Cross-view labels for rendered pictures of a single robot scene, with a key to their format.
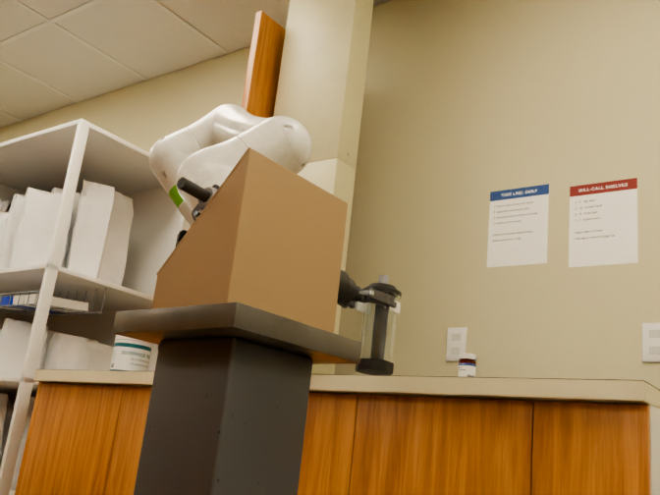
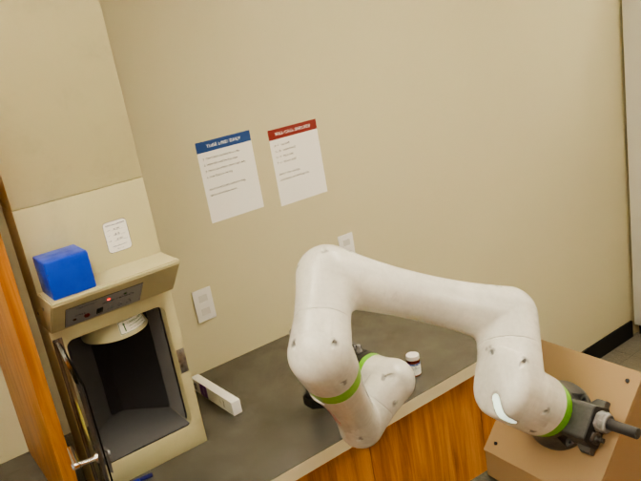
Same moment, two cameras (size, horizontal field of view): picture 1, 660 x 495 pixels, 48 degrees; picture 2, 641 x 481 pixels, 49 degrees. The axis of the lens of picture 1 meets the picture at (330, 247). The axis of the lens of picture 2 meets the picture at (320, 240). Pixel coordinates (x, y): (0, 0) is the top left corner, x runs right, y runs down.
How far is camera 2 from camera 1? 242 cm
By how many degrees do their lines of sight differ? 78
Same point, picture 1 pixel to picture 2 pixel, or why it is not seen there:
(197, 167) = (542, 391)
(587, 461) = not seen: hidden behind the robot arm
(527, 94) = (205, 27)
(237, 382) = not seen: outside the picture
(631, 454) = not seen: hidden behind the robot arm
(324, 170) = (128, 197)
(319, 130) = (95, 138)
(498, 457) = (464, 412)
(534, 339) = (269, 274)
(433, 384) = (430, 394)
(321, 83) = (68, 62)
